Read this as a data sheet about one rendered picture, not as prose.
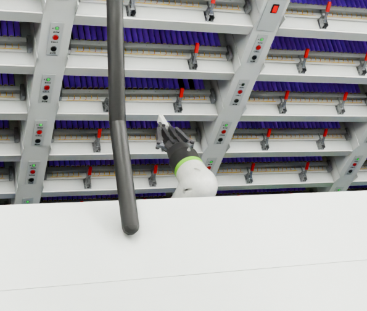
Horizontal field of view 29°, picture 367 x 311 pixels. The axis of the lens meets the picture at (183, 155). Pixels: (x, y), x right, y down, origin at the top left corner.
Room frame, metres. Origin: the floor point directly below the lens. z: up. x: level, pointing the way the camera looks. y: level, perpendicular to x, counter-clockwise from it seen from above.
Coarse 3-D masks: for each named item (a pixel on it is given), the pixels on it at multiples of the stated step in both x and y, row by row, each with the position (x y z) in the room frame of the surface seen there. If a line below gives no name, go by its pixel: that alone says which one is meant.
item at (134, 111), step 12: (204, 84) 2.16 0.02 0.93; (216, 84) 2.13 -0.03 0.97; (60, 96) 1.80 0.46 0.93; (216, 96) 2.10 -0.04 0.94; (60, 108) 1.78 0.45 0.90; (72, 108) 1.80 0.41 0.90; (84, 108) 1.82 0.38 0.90; (96, 108) 1.84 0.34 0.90; (132, 108) 1.91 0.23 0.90; (144, 108) 1.94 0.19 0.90; (156, 108) 1.96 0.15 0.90; (168, 108) 1.98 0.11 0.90; (192, 108) 2.03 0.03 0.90; (204, 108) 2.06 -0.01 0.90; (216, 108) 2.08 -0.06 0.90; (108, 120) 1.86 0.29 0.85; (132, 120) 1.91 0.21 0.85; (144, 120) 1.93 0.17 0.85; (156, 120) 1.95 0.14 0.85; (168, 120) 1.98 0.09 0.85; (180, 120) 2.00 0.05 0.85; (192, 120) 2.02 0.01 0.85; (204, 120) 2.05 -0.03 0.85
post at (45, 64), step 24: (48, 0) 1.71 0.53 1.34; (72, 0) 1.75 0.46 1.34; (48, 24) 1.72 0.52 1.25; (72, 24) 1.75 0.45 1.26; (48, 72) 1.73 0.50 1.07; (24, 120) 1.74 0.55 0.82; (48, 120) 1.74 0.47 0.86; (24, 144) 1.71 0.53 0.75; (48, 144) 1.75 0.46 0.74; (24, 168) 1.71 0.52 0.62; (24, 192) 1.72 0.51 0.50
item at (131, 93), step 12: (72, 96) 1.84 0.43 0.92; (84, 96) 1.86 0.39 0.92; (96, 96) 1.88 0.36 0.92; (108, 96) 1.91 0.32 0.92; (132, 96) 1.95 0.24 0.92; (144, 96) 1.98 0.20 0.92; (156, 96) 2.00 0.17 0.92; (168, 96) 2.02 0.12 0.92; (192, 96) 2.08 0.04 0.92; (204, 96) 2.09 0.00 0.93
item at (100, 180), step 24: (48, 168) 1.83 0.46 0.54; (72, 168) 1.88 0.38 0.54; (96, 168) 1.92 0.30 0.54; (144, 168) 2.02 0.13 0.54; (168, 168) 2.07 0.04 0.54; (48, 192) 1.77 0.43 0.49; (72, 192) 1.82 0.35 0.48; (96, 192) 1.87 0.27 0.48; (144, 192) 1.97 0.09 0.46; (168, 192) 2.03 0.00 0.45
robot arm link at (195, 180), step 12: (192, 156) 1.53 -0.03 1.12; (180, 168) 1.49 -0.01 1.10; (192, 168) 1.47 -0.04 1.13; (204, 168) 1.48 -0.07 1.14; (180, 180) 1.45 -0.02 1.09; (192, 180) 1.43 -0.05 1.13; (204, 180) 1.43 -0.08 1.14; (216, 180) 1.47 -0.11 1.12; (180, 192) 1.41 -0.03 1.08; (192, 192) 1.40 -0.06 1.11; (204, 192) 1.41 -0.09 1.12; (216, 192) 1.45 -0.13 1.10
